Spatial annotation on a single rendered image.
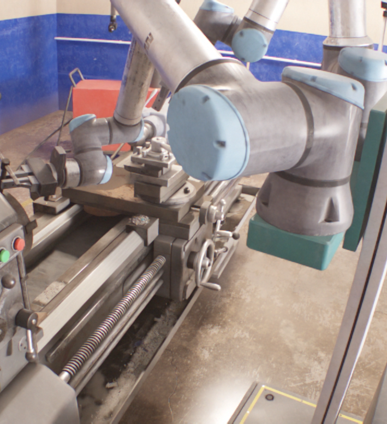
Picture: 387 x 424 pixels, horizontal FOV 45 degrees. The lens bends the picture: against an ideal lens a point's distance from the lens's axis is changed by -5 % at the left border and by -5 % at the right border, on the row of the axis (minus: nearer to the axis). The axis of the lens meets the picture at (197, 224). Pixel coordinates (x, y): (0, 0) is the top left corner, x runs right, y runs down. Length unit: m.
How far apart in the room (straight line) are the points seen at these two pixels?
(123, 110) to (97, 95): 3.22
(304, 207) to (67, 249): 1.40
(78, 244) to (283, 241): 1.37
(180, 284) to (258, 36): 1.16
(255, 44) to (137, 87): 0.38
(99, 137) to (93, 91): 3.19
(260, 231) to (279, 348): 1.88
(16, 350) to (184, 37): 0.87
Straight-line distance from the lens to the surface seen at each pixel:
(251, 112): 0.72
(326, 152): 0.83
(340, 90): 0.82
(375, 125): 0.94
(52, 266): 2.00
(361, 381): 2.68
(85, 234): 2.21
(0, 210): 1.16
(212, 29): 1.42
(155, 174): 1.90
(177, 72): 0.84
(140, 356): 2.03
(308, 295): 3.19
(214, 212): 2.06
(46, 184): 1.41
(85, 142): 1.53
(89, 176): 1.50
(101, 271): 1.73
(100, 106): 4.75
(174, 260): 2.01
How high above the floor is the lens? 1.80
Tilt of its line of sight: 28 degrees down
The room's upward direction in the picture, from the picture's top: 4 degrees clockwise
